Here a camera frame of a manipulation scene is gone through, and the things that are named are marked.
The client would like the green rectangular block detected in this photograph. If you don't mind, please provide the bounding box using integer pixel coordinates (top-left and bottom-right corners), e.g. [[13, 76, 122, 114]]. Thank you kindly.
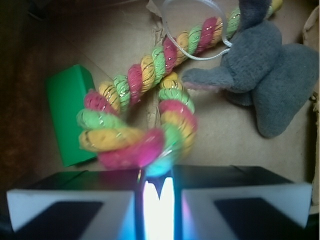
[[45, 64, 96, 167]]

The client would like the grey plush elephant toy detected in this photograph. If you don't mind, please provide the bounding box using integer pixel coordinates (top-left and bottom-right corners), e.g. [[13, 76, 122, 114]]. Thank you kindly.
[[182, 0, 320, 138]]

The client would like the multicolored twisted rope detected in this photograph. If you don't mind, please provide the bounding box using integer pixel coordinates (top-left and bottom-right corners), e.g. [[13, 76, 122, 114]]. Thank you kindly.
[[76, 0, 284, 177]]

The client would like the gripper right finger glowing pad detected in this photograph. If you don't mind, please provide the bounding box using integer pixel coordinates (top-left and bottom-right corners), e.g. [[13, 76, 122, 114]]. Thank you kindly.
[[171, 165, 312, 240]]

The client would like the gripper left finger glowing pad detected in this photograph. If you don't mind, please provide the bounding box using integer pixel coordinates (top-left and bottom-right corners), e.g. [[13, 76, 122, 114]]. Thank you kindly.
[[6, 169, 143, 240]]

